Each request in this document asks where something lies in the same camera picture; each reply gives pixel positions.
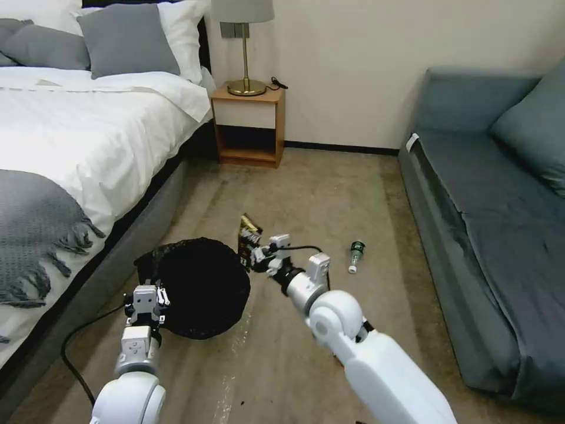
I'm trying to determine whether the black gold snack wrapper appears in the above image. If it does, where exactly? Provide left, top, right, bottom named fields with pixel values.
left=238, top=213, right=265, bottom=271

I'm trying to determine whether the trash bin with black bag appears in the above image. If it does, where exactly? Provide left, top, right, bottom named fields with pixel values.
left=133, top=236, right=252, bottom=340

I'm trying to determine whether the green plastic bottle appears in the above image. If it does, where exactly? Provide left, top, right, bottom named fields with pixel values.
left=347, top=240, right=368, bottom=274

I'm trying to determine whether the grey fringed throw blanket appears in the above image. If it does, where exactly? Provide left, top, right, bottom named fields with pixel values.
left=0, top=169, right=107, bottom=309

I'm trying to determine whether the black baseboard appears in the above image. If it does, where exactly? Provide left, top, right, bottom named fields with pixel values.
left=283, top=140, right=401, bottom=157

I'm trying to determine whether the wooden nightstand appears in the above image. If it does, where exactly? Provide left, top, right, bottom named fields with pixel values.
left=210, top=81, right=287, bottom=170

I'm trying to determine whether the bed with white duvet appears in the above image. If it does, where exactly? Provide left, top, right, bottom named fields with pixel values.
left=0, top=0, right=218, bottom=400

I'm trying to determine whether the grey blue sofa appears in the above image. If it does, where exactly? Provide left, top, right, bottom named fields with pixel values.
left=397, top=57, right=565, bottom=403

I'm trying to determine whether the brass table lamp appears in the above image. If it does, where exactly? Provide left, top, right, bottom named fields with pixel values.
left=210, top=0, right=275, bottom=98

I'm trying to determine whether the white pillow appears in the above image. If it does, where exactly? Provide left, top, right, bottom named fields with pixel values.
left=0, top=0, right=85, bottom=37
left=156, top=0, right=214, bottom=85

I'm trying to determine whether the large grey pillow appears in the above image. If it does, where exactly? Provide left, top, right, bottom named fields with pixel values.
left=77, top=4, right=182, bottom=81

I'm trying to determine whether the flat grey pillow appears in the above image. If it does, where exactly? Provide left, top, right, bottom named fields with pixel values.
left=0, top=18, right=92, bottom=71

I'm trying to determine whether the grey blue sofa cushion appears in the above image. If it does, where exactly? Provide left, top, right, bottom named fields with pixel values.
left=488, top=90, right=565, bottom=198

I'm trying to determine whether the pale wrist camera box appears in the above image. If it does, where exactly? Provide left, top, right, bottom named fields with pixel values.
left=133, top=285, right=159, bottom=315
left=268, top=234, right=292, bottom=254

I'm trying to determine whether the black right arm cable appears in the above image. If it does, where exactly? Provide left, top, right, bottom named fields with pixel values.
left=282, top=244, right=333, bottom=293

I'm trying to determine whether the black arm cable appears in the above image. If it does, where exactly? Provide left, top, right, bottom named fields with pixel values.
left=282, top=244, right=333, bottom=293
left=60, top=303, right=129, bottom=406

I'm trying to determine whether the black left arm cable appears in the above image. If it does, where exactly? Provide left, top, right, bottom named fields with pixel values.
left=60, top=303, right=129, bottom=406

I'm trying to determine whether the grey wall outlet plate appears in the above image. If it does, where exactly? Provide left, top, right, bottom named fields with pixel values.
left=219, top=21, right=252, bottom=40

